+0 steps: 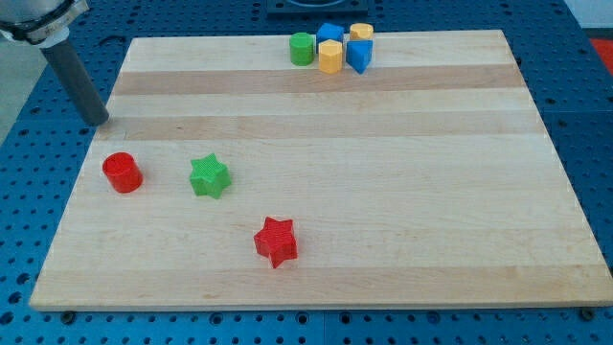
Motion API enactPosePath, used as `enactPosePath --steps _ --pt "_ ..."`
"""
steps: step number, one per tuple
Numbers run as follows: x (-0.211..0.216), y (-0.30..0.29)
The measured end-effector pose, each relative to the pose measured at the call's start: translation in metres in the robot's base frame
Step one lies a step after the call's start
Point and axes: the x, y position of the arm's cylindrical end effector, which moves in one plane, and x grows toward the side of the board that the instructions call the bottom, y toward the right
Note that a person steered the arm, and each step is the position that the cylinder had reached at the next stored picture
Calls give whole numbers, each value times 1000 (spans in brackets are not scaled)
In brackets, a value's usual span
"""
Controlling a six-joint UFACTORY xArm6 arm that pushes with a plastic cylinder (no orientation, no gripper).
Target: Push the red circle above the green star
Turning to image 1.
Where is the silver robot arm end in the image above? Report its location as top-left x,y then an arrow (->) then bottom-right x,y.
1,0 -> 90,48

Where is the red star block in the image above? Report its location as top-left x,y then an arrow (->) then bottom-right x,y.
254,217 -> 298,268

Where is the green star block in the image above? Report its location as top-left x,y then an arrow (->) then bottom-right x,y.
190,153 -> 232,199

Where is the wooden board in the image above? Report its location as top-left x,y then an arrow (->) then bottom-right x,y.
30,30 -> 612,311

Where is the yellow hexagon block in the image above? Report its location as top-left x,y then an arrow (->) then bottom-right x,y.
318,39 -> 343,74

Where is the green cylinder block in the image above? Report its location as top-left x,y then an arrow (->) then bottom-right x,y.
289,32 -> 314,66

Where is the blue triangle block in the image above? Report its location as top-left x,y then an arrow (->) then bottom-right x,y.
346,40 -> 374,74

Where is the blue cube block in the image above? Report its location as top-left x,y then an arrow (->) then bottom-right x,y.
315,23 -> 344,52

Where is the yellow cylinder block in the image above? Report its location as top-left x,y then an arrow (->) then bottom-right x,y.
350,23 -> 375,40

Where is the red cylinder block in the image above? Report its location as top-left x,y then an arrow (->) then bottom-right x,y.
102,151 -> 144,194

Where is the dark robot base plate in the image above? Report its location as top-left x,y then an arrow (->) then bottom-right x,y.
264,0 -> 369,18

